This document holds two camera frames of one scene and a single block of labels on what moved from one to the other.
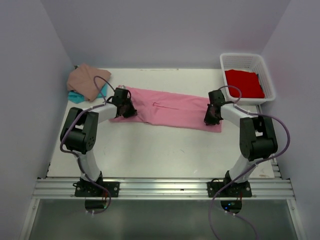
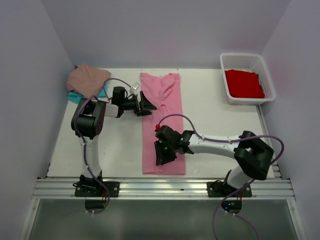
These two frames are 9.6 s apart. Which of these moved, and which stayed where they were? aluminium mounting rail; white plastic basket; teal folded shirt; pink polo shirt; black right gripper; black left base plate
Moved: black right gripper; pink polo shirt
Stayed: teal folded shirt; aluminium mounting rail; white plastic basket; black left base plate
